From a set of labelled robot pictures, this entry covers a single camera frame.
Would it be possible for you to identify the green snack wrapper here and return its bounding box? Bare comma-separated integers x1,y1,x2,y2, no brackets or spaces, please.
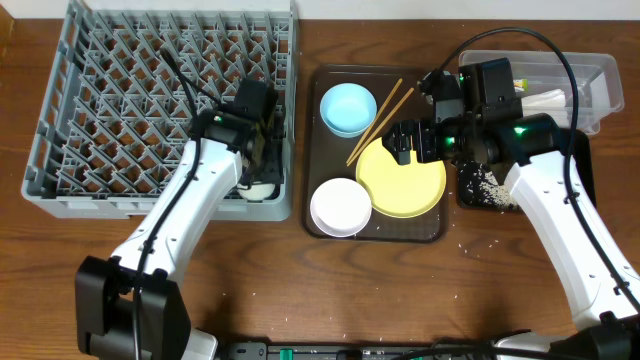
513,79,528,93

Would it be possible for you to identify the white cup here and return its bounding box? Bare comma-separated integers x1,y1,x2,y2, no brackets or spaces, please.
236,183,275,202

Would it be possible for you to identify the white paper napkin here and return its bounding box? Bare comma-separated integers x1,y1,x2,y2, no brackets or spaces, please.
521,89,566,116

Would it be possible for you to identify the white bowl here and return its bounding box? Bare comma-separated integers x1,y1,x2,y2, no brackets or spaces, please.
309,178,373,238

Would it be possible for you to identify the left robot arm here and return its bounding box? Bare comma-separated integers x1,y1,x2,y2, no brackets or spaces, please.
75,79,278,359

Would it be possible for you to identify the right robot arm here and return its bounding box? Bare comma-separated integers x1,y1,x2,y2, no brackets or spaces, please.
382,58,639,359

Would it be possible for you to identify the black waste tray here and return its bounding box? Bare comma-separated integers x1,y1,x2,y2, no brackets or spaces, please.
456,131,597,213

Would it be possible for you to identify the lower wooden chopstick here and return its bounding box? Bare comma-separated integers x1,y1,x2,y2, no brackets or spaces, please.
346,88,414,167

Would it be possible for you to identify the wooden chopstick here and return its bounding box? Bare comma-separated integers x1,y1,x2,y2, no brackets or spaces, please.
346,88,414,167
346,78,403,166

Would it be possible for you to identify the yellow plate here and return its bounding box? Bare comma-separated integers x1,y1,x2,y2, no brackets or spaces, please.
355,139,446,219

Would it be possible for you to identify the upper wooden chopstick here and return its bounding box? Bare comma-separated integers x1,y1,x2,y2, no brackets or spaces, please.
346,78,403,166

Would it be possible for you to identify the clear plastic bin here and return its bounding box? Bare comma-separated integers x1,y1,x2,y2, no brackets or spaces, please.
459,50,624,135

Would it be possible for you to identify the food scraps pile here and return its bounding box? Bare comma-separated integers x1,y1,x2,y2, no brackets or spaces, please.
458,162,520,212

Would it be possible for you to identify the light blue bowl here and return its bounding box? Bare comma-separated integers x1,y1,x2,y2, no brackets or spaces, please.
320,83,378,138

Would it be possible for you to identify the dark brown serving tray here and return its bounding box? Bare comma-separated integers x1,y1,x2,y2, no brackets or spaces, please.
301,65,448,244

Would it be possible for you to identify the grey dish rack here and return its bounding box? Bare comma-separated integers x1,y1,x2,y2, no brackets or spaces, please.
21,1,298,221

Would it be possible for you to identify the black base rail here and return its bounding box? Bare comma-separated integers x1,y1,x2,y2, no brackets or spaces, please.
219,340,602,360

